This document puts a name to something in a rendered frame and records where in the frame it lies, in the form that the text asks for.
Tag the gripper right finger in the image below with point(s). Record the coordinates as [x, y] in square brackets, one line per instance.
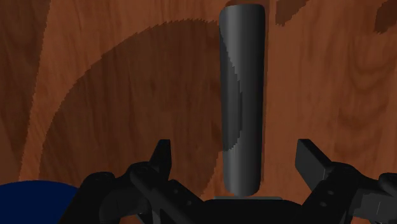
[338, 186]

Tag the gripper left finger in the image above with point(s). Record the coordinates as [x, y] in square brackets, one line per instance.
[145, 186]

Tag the dark blue round object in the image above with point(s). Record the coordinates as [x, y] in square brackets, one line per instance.
[31, 203]

